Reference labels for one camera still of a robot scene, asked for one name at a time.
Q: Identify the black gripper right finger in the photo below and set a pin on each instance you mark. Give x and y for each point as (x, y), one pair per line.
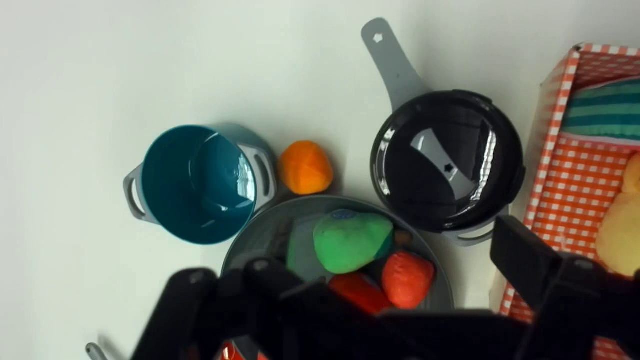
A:
(526, 263)

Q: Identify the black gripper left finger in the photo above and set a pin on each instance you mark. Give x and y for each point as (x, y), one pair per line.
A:
(288, 263)

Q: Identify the green pear plush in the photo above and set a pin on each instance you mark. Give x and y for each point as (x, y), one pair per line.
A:
(346, 242)

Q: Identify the red apple plush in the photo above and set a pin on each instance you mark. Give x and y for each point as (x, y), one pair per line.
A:
(356, 290)

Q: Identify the orange fruit plush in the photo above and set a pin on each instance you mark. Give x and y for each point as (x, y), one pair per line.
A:
(304, 168)

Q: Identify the yellow banana plush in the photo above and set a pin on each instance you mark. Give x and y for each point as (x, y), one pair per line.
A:
(623, 233)

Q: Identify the orange checkered cardboard box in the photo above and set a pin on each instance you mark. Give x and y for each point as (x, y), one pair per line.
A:
(572, 172)

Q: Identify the teal toy pot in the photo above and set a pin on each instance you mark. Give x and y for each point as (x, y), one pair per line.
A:
(201, 200)

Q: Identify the black toy pot with lid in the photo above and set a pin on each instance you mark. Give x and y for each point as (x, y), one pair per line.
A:
(406, 172)

